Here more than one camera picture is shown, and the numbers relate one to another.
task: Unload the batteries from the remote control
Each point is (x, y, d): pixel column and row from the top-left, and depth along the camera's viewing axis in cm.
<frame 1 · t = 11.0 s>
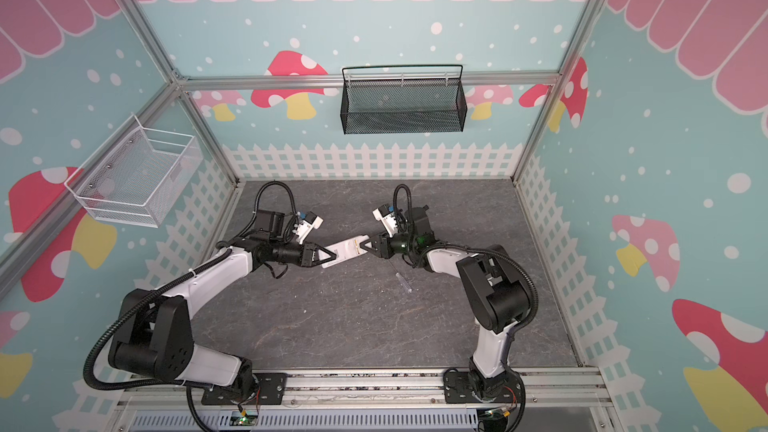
left hand: (331, 261, 82), fingers closed
right hand: (362, 243, 87), fingers open
white remote control: (345, 250, 86), point 14 cm above the table
thin metal pry tool: (404, 282, 94), on the table

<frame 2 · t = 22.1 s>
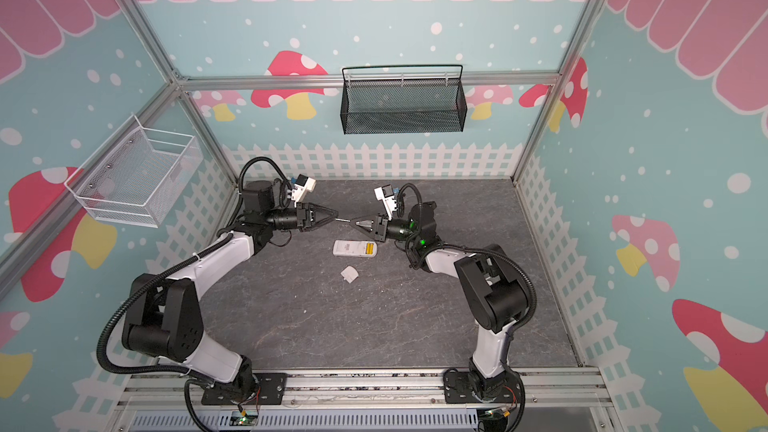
left hand: (335, 221, 78), fingers open
right hand: (351, 223, 78), fingers closed
white remote control: (355, 248, 102), on the table
white battery cover: (349, 274, 96), on the table
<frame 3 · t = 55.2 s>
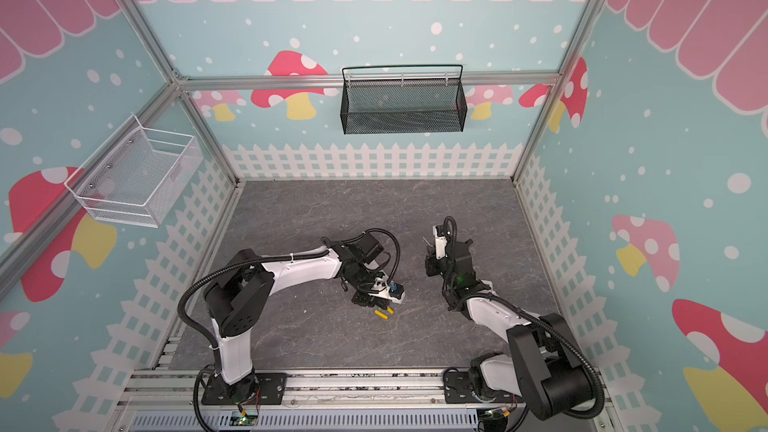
left hand: (381, 303, 87), fingers closed
right hand: (429, 245, 90), fingers closed
yellow battery lower: (381, 314, 87), point 2 cm above the table
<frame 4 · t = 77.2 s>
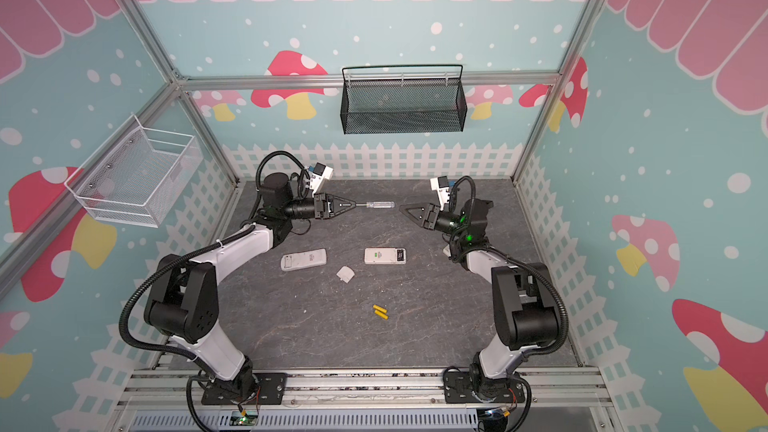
left hand: (353, 211, 77), fingers closed
right hand: (401, 211, 79), fingers open
white remote control 2: (385, 256, 99), point 2 cm above the table
